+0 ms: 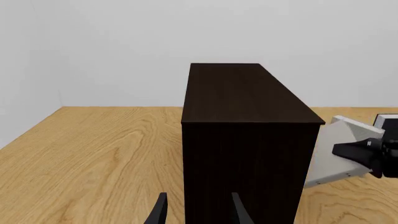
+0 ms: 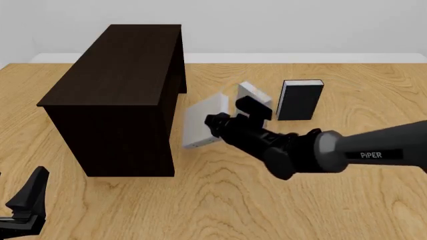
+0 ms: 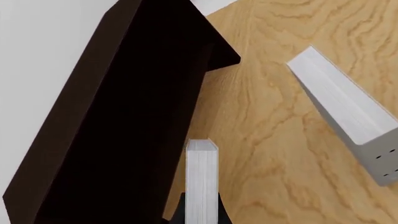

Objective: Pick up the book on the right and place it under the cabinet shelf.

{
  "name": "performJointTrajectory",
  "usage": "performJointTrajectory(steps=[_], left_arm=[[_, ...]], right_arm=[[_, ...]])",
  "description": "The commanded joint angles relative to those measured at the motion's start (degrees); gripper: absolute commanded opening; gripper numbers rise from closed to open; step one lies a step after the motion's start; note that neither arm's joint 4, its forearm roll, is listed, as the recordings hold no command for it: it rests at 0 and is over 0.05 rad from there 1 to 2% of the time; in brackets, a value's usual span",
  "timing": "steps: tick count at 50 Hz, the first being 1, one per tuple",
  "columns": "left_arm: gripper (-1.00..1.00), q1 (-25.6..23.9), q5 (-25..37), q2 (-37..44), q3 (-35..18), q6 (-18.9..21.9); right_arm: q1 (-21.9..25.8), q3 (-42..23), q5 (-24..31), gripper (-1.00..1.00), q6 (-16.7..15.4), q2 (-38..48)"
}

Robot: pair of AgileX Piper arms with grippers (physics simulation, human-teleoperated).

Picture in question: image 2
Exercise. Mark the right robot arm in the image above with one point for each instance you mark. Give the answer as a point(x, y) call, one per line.
point(363, 147)

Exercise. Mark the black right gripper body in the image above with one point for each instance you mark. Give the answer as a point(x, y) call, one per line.
point(217, 125)

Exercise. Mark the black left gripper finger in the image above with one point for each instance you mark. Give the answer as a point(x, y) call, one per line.
point(31, 192)

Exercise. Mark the dark brown wooden cabinet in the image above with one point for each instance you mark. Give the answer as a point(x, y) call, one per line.
point(110, 100)

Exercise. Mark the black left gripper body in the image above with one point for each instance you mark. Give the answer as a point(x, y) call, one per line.
point(20, 225)

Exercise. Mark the black book with white pages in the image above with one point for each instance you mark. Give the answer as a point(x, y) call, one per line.
point(297, 102)

